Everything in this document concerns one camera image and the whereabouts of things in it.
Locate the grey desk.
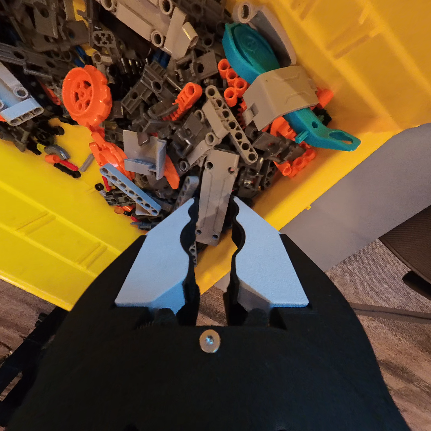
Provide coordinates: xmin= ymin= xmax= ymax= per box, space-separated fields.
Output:
xmin=214 ymin=123 xmax=431 ymax=293

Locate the grey angled beam with holes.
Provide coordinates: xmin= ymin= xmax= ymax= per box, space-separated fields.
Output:
xmin=204 ymin=85 xmax=259 ymax=165

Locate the light blue beam with holes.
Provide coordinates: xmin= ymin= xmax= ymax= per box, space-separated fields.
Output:
xmin=100 ymin=164 xmax=161 ymax=216

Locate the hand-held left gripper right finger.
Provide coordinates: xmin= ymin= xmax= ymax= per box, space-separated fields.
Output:
xmin=226 ymin=197 xmax=308 ymax=325

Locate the yellow plastic bin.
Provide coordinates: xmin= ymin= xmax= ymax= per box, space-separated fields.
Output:
xmin=0 ymin=0 xmax=431 ymax=311

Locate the grey curved panel piece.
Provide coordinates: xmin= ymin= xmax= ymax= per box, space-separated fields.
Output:
xmin=232 ymin=2 xmax=297 ymax=67

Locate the pile of building pieces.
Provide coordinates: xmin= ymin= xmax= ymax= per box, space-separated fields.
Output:
xmin=0 ymin=0 xmax=337 ymax=246

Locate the teal plastic separator tool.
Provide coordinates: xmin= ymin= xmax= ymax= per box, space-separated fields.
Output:
xmin=221 ymin=22 xmax=361 ymax=152

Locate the pale thick beam with holes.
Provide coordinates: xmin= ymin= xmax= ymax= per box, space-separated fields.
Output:
xmin=0 ymin=62 xmax=45 ymax=127

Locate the black metal frame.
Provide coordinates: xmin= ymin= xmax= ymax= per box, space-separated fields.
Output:
xmin=0 ymin=306 xmax=68 ymax=420

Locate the long grey panel piece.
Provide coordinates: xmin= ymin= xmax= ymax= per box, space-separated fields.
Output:
xmin=195 ymin=148 xmax=240 ymax=246

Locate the orange toothed wheel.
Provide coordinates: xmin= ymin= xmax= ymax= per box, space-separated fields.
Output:
xmin=62 ymin=65 xmax=112 ymax=128

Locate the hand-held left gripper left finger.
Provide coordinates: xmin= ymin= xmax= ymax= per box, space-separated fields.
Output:
xmin=114 ymin=198 xmax=201 ymax=325

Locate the dark floor cable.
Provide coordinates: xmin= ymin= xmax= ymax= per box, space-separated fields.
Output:
xmin=350 ymin=302 xmax=431 ymax=321

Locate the grey curved shell piece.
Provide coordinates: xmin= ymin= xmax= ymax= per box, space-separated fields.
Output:
xmin=242 ymin=66 xmax=320 ymax=132

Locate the orange connector piece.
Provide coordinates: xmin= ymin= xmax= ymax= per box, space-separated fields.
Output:
xmin=170 ymin=82 xmax=203 ymax=121

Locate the grey angled plate piece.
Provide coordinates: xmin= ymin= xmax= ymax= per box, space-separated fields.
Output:
xmin=123 ymin=130 xmax=167 ymax=180

